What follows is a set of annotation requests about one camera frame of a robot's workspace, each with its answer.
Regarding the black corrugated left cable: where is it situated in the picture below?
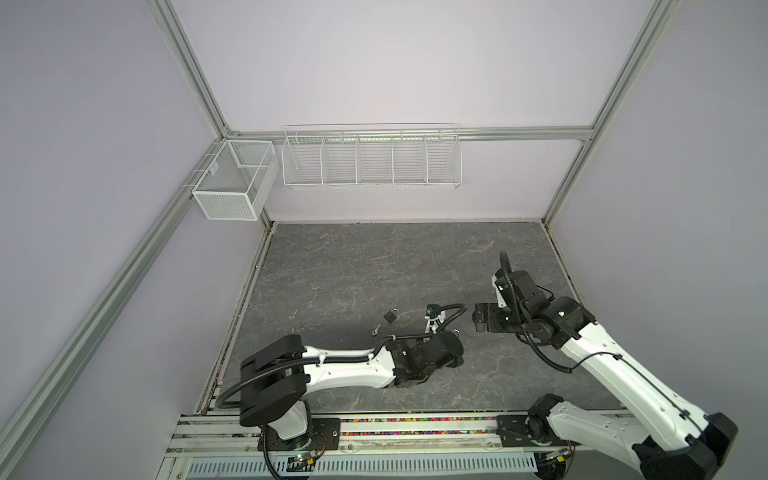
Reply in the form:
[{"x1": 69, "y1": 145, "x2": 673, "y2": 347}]
[{"x1": 214, "y1": 302, "x2": 469, "y2": 412}]

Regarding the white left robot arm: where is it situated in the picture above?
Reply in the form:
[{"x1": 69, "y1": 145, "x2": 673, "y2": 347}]
[{"x1": 228, "y1": 331, "x2": 464, "y2": 441}]

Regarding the black padlock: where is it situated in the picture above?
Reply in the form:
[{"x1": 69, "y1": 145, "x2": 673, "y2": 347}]
[{"x1": 384, "y1": 308, "x2": 400, "y2": 323}]

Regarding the black corrugated cable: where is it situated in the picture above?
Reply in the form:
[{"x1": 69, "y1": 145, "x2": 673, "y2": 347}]
[
  {"x1": 214, "y1": 302, "x2": 469, "y2": 412},
  {"x1": 499, "y1": 250, "x2": 577, "y2": 374}
]

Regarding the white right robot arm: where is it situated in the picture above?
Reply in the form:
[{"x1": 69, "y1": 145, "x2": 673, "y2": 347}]
[{"x1": 473, "y1": 266, "x2": 738, "y2": 479}]

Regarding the aluminium enclosure frame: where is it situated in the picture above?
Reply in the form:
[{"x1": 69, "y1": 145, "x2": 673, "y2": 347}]
[{"x1": 0, "y1": 0, "x2": 682, "y2": 463}]

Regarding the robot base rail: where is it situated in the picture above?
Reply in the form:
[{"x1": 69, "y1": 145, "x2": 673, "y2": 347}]
[{"x1": 158, "y1": 410, "x2": 637, "y2": 480}]

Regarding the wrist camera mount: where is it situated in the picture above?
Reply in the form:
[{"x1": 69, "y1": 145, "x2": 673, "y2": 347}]
[
  {"x1": 492, "y1": 271, "x2": 509, "y2": 309},
  {"x1": 425, "y1": 303, "x2": 447, "y2": 334}
]

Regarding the black corrugated right cable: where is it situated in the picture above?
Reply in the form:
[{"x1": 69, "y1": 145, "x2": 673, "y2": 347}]
[{"x1": 499, "y1": 250, "x2": 577, "y2": 374}]

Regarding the white wire shelf basket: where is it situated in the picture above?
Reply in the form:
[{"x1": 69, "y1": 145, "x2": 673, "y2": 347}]
[{"x1": 282, "y1": 123, "x2": 463, "y2": 189}]

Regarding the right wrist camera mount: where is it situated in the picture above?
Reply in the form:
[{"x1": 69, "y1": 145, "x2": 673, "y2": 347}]
[{"x1": 492, "y1": 271, "x2": 509, "y2": 309}]

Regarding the white mesh box basket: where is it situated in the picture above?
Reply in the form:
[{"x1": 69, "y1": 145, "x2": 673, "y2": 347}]
[{"x1": 192, "y1": 140, "x2": 279, "y2": 221}]

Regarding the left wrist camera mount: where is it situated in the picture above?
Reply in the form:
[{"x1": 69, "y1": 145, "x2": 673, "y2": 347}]
[{"x1": 425, "y1": 303, "x2": 447, "y2": 334}]

